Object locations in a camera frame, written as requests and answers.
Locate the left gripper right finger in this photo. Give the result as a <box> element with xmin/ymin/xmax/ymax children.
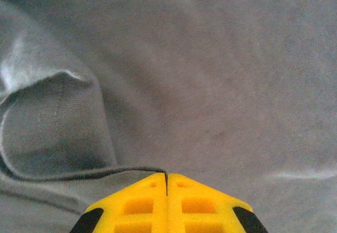
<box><xmin>167</xmin><ymin>172</ymin><xmax>269</xmax><ymax>233</ymax></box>

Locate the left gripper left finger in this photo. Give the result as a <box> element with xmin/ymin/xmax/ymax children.
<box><xmin>70</xmin><ymin>173</ymin><xmax>168</xmax><ymax>233</ymax></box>

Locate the dark grey t-shirt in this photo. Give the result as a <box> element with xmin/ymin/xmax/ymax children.
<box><xmin>0</xmin><ymin>0</ymin><xmax>337</xmax><ymax>233</ymax></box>

